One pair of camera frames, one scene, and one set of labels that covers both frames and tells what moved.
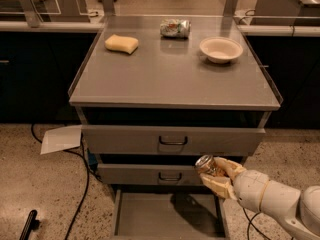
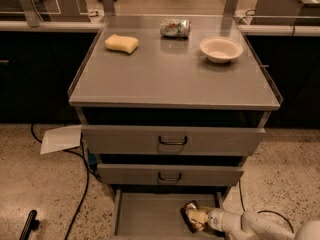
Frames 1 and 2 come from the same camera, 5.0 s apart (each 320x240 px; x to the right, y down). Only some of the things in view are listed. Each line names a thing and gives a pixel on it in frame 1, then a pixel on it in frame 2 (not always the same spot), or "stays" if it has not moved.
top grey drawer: x=171 y=140 stays
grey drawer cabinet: x=154 y=94 stays
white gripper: x=250 y=188 -> x=218 y=218
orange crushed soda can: x=207 y=164 -> x=194 y=216
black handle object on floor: x=31 y=224 stays
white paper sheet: x=57 y=140 stays
